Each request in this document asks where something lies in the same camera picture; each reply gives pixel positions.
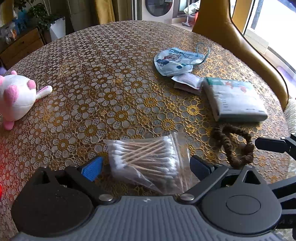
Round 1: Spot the cotton swabs plastic bag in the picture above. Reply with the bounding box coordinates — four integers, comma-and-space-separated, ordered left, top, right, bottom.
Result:
104, 132, 199, 195

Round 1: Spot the brown hair scrunchie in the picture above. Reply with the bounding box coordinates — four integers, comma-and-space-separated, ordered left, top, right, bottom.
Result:
212, 124, 254, 169

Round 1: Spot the small sachet packet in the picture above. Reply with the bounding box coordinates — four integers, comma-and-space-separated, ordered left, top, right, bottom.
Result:
171, 73, 204, 95

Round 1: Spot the blue printed face mask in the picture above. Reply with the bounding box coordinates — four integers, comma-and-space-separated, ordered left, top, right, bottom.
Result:
154, 42, 211, 77

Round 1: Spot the tissue pack white green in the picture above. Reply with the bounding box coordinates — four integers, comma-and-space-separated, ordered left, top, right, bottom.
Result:
203, 77, 267, 123

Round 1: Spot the lace patterned tablecloth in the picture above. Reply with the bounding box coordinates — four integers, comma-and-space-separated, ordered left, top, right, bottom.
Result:
1, 21, 289, 240

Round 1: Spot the pink white plush toy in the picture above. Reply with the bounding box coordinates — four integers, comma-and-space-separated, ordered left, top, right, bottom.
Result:
1, 70, 53, 131

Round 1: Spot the yellow giraffe plush statue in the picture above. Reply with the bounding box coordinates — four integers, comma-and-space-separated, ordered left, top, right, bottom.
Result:
192, 0, 288, 109

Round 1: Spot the wooden sideboard cabinet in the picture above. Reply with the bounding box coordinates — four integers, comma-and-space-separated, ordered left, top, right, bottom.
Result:
1, 28, 44, 70

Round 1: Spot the white plant pot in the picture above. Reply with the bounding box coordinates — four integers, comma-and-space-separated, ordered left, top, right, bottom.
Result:
49, 18, 66, 41

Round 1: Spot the red bucket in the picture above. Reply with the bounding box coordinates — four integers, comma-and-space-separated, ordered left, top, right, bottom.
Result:
194, 12, 199, 23

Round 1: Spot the yellow curtain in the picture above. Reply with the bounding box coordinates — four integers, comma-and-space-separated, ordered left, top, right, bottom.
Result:
94, 0, 115, 25

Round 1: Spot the washing machine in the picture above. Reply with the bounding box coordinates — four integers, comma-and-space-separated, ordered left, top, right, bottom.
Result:
139, 0, 174, 24

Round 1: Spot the potted green plant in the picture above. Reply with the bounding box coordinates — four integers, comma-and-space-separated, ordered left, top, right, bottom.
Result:
14, 0, 65, 31

